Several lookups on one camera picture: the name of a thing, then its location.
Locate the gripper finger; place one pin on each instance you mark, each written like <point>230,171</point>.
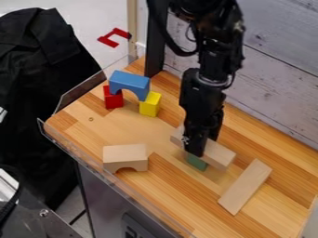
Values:
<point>196,139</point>
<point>215,127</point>

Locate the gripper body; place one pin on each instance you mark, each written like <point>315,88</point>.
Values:
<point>200,96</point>

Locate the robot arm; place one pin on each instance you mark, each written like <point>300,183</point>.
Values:
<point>219,40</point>

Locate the green cube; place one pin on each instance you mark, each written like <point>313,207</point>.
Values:
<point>197,162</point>

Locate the thick wooden block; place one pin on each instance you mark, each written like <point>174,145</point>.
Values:
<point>219,153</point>

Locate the yellow block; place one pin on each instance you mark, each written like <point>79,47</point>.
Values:
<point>150,105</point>

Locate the flat wooden plank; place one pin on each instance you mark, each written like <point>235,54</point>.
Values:
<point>245,186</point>

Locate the blue arch block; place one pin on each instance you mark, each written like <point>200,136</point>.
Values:
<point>130,82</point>

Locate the wooden arch block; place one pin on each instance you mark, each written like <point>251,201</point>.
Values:
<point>124,155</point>

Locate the red block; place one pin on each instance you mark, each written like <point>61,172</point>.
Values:
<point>113,99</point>

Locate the red clamp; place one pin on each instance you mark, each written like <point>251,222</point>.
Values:
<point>111,37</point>

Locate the black jacket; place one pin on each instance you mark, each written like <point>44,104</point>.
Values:
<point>33,93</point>

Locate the black upright post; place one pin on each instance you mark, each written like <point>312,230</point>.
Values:
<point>155,40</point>

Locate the wooden upright post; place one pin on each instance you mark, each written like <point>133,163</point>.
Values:
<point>132,28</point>

